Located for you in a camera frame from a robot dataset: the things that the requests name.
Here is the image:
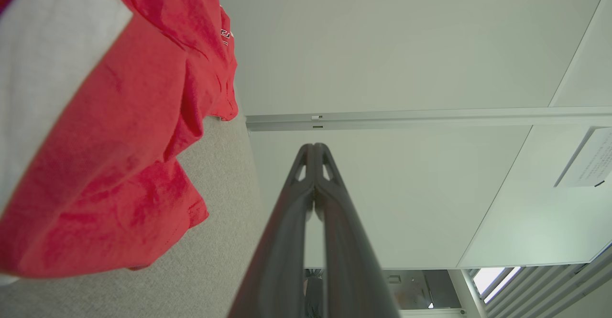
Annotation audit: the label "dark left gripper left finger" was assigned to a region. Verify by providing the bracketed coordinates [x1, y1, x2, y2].
[227, 144, 315, 318]

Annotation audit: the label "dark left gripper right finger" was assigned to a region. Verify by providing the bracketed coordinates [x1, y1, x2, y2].
[315, 143, 400, 318]

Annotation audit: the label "red jersey with white sleeves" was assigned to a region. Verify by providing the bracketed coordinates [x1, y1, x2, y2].
[0, 0, 239, 280]

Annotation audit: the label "grey window blinds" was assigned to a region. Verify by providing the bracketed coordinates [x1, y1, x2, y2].
[471, 244, 612, 318]

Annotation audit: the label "white paper notice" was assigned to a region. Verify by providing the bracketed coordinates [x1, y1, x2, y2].
[555, 127, 612, 188]

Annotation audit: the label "aluminium partition rail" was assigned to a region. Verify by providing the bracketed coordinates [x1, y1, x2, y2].
[246, 107, 612, 132]

